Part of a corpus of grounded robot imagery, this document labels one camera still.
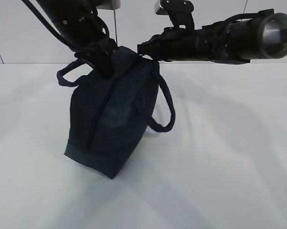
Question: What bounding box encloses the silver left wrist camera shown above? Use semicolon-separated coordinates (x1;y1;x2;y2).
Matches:
96;0;121;10

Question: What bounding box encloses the navy blue lunch bag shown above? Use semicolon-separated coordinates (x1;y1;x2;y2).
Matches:
57;46;176;179

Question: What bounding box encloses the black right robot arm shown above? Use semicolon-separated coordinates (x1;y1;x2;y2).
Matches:
137;9;287;64

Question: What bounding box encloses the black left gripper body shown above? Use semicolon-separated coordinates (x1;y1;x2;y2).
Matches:
71;33;118;69

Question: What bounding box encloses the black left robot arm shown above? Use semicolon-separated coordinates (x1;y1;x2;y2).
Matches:
23;0;117;79

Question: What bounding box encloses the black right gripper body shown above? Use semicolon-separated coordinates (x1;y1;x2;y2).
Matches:
137;27;205;62

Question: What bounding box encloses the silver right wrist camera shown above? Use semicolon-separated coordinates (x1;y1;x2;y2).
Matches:
154;0;195;31

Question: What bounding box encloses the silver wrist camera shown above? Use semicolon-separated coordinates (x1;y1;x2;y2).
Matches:
96;0;121;10
154;0;195;31

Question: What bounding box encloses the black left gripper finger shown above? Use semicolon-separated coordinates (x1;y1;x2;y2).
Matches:
93;52;115;80

